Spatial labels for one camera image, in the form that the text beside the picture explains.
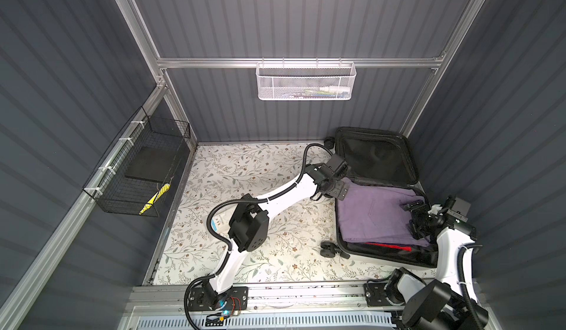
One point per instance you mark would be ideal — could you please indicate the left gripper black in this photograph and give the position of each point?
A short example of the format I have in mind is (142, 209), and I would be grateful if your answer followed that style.
(337, 192)

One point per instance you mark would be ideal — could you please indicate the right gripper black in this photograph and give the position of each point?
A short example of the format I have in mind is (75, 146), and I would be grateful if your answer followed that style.
(417, 208)

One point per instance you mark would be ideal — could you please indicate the red t-shirt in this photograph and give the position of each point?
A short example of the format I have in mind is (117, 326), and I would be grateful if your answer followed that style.
(384, 246)

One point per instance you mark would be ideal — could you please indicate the purple jeans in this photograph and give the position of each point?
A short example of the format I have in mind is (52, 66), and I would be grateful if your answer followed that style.
(376, 214)

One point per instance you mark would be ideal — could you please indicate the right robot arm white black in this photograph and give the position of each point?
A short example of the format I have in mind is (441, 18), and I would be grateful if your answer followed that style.
(449, 301)

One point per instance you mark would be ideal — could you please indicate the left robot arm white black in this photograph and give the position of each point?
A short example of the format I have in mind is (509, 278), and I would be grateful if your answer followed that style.
(249, 223)

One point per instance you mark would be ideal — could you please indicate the white ventilation grille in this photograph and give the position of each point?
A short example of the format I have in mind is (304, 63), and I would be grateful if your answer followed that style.
(327, 320)

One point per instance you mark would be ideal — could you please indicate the small white packet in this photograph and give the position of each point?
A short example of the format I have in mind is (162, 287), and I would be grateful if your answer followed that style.
(222, 220)

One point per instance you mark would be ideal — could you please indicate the floral table mat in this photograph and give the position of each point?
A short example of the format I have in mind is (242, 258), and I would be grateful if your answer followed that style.
(291, 252)

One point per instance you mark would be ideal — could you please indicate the yellow black striped item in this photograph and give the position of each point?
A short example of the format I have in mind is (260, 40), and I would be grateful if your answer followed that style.
(154, 199)

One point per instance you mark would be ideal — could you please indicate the black pad in basket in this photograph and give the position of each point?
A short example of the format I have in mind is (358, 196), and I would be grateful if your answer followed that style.
(151, 164)

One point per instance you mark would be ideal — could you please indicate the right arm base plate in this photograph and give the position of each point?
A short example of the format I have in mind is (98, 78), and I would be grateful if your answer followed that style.
(376, 295)

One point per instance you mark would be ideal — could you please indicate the white wire basket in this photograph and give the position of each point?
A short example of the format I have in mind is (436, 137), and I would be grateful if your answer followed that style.
(315, 81)

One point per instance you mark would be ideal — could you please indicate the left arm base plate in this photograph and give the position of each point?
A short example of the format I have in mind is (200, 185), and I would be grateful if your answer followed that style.
(201, 299)

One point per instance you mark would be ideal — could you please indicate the black wire basket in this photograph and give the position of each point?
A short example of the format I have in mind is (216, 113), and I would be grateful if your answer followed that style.
(116, 194)

